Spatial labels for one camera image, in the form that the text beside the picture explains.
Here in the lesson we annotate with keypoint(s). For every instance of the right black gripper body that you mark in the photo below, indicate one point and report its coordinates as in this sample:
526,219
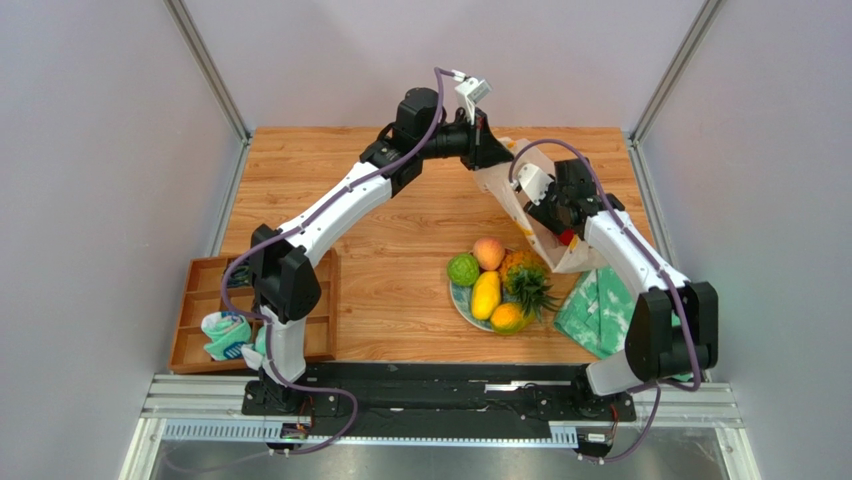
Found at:
550,212

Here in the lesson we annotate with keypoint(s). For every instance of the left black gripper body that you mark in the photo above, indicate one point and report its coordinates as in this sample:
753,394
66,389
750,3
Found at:
473,136

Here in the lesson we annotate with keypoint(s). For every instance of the red fake fruit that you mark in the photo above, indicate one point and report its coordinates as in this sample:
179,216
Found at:
567,238

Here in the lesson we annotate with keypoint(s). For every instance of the banana print plastic bag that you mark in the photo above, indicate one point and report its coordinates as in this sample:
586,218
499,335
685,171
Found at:
559,258

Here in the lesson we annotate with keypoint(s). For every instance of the fake pineapple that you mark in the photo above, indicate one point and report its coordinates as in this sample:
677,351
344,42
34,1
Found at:
525,277

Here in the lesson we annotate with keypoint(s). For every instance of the fake peach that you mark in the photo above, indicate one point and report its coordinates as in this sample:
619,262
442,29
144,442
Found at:
489,253

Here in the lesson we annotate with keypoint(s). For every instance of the yellow fake fruit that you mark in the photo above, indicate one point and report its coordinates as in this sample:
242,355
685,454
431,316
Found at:
486,295

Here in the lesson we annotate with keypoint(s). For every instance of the green bumpy fake fruit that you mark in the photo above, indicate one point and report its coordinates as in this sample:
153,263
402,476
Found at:
463,270

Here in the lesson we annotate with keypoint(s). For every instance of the yellow green fake mango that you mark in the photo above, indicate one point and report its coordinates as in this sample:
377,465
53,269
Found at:
510,318

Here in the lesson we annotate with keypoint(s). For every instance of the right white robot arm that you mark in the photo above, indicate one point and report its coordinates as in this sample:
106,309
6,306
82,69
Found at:
673,330

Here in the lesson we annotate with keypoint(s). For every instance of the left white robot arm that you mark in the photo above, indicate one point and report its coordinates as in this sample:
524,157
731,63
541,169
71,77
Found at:
282,261

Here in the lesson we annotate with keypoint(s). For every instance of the green white tie-dye cloth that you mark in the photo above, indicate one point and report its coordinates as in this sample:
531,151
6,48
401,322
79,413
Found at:
597,315

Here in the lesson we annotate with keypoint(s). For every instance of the red and teal floral plate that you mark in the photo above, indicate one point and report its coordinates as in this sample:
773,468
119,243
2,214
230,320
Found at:
461,297

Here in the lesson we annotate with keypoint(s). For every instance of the wooden compartment tray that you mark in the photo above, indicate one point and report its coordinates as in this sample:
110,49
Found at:
202,297

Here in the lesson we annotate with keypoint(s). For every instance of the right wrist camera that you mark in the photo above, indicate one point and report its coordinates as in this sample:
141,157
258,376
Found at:
532,181

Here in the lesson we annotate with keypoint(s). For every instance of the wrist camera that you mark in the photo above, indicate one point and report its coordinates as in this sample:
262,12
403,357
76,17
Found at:
469,92
532,181

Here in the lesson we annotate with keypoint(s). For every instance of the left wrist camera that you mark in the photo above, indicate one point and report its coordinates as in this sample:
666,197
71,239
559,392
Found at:
469,92

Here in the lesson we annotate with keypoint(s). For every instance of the dark bundled cable item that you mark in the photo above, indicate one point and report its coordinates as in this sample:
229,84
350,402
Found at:
240,277

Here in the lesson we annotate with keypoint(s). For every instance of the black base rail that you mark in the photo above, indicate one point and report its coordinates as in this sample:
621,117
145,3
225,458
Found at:
443,401

